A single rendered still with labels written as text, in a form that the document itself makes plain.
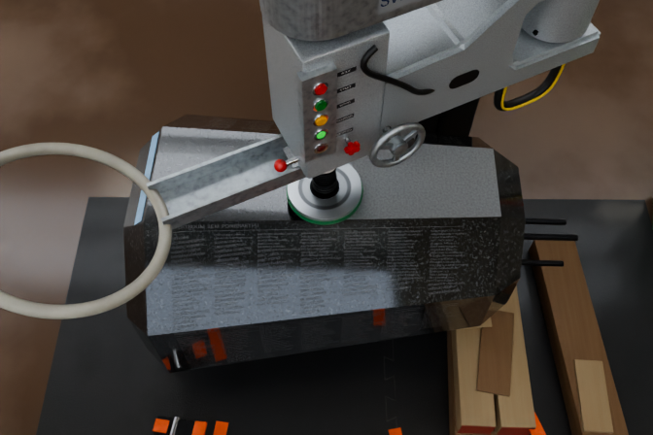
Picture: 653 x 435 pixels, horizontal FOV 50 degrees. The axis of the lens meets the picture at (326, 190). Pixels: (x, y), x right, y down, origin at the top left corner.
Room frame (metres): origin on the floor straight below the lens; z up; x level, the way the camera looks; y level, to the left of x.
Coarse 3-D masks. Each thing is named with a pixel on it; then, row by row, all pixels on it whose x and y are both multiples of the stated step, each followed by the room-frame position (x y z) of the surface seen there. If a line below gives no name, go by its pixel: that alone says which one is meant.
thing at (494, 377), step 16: (496, 320) 0.94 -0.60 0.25; (512, 320) 0.94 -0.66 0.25; (496, 336) 0.88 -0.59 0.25; (512, 336) 0.88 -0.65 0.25; (480, 352) 0.82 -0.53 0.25; (496, 352) 0.82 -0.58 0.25; (480, 368) 0.76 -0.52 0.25; (496, 368) 0.76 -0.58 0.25; (480, 384) 0.71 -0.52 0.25; (496, 384) 0.71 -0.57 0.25
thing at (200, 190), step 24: (264, 144) 1.06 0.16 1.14; (408, 144) 1.07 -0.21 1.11; (192, 168) 0.98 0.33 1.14; (216, 168) 1.00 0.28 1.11; (240, 168) 1.01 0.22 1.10; (264, 168) 1.01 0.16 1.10; (288, 168) 1.01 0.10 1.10; (168, 192) 0.93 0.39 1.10; (192, 192) 0.93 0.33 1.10; (216, 192) 0.93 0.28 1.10; (240, 192) 0.91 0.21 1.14; (264, 192) 0.94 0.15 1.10; (168, 216) 0.84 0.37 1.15; (192, 216) 0.85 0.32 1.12
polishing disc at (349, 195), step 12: (336, 168) 1.14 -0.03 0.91; (348, 168) 1.14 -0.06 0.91; (300, 180) 1.10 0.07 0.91; (348, 180) 1.10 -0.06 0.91; (360, 180) 1.10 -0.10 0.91; (288, 192) 1.06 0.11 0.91; (300, 192) 1.06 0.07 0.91; (348, 192) 1.06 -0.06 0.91; (360, 192) 1.06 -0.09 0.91; (300, 204) 1.02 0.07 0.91; (312, 204) 1.02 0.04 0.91; (324, 204) 1.02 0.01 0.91; (336, 204) 1.02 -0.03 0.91; (348, 204) 1.02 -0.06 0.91; (312, 216) 0.98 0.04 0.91; (324, 216) 0.98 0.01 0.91; (336, 216) 0.98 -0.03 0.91
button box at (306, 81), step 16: (304, 80) 0.92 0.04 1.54; (320, 80) 0.93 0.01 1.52; (336, 80) 0.95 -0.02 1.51; (304, 96) 0.92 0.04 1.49; (320, 96) 0.93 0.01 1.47; (336, 96) 0.95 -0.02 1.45; (304, 112) 0.92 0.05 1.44; (320, 112) 0.93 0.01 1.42; (304, 128) 0.91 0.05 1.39; (320, 128) 0.93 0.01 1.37; (304, 144) 0.91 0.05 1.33; (304, 160) 0.92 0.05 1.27
